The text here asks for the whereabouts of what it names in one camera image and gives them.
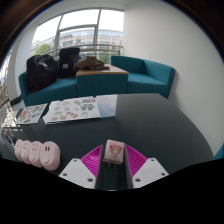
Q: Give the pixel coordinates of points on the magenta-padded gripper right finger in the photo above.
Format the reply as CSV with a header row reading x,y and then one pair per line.
x,y
150,170

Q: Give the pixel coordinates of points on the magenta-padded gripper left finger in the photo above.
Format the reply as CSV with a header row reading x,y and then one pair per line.
x,y
78,171

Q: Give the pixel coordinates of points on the pink bear-print charger block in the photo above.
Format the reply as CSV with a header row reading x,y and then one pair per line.
x,y
114,151

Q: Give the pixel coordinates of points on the pink power strip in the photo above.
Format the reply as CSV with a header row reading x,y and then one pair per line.
x,y
45,156

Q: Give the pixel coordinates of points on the wood-topped teal side table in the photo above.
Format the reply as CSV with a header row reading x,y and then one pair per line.
x,y
101,83

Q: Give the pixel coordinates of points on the teal armchair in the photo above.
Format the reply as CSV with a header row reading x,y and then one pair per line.
x,y
150,78

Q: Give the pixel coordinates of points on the large black backpack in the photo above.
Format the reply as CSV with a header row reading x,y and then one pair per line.
x,y
40,73

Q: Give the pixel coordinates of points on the small black backpack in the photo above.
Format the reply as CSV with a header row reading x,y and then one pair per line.
x,y
69,63

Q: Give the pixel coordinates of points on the brown jacket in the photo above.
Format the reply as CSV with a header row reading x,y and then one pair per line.
x,y
90,63

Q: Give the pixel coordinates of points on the metal window railing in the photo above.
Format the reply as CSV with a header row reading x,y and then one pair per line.
x,y
100,46

